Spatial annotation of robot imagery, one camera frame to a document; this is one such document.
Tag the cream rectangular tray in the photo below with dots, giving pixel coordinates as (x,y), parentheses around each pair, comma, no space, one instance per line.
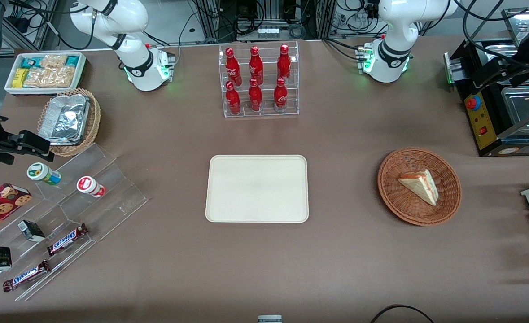
(255,188)

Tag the triangular sandwich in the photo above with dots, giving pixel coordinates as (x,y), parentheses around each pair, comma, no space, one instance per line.
(421,186)

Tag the aluminium foil container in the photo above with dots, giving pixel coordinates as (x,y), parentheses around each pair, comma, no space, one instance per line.
(64,120)

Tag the grey device edge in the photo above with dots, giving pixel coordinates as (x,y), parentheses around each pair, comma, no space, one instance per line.
(269,319)

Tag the light wicker basket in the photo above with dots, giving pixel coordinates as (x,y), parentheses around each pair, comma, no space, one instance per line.
(94,121)

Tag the teal snack packet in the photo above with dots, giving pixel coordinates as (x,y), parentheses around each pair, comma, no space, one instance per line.
(72,61)
(32,63)

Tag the white snack bin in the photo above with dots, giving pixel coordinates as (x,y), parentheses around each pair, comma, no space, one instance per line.
(81,67)

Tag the black food warmer cabinet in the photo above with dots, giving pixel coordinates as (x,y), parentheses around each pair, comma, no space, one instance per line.
(484,130)

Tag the white power strip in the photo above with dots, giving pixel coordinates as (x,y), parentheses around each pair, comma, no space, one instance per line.
(268,32)

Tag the large clear cracker bag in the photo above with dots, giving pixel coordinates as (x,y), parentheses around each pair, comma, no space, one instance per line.
(49,77)

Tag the red cola bottle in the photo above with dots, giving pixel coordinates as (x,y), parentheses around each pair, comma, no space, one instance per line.
(233,99)
(232,67)
(281,96)
(284,63)
(255,98)
(255,66)

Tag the small clear cracker bag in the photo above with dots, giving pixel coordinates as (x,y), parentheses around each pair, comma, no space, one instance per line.
(53,61)

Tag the clear acrylic bottle rack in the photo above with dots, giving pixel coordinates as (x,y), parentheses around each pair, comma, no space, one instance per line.
(266,112)

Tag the red emergency stop button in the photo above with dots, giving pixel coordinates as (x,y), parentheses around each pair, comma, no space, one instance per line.
(473,102)

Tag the yellow snack packet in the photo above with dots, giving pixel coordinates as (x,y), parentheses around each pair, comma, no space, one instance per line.
(19,77)

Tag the steel warmer pan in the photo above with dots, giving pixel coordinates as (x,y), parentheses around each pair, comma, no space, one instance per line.
(493,51)
(522,105)

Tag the brown wicker basket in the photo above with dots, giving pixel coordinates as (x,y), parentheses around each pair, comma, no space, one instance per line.
(408,206)

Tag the small black box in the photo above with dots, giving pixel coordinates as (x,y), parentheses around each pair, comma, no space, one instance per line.
(32,230)

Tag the red label yoghurt cup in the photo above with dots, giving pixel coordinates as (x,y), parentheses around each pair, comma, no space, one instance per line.
(89,185)

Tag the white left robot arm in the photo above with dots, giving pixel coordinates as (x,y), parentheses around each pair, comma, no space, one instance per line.
(394,27)

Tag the clear acrylic stepped display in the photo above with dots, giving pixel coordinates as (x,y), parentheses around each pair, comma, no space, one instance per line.
(111,206)

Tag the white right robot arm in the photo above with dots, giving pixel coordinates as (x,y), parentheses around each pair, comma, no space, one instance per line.
(134,67)

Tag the green label yoghurt cup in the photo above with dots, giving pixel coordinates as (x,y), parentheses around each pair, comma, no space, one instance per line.
(42,173)

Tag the brown snickers bar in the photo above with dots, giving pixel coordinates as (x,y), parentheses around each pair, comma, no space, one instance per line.
(67,239)
(26,276)

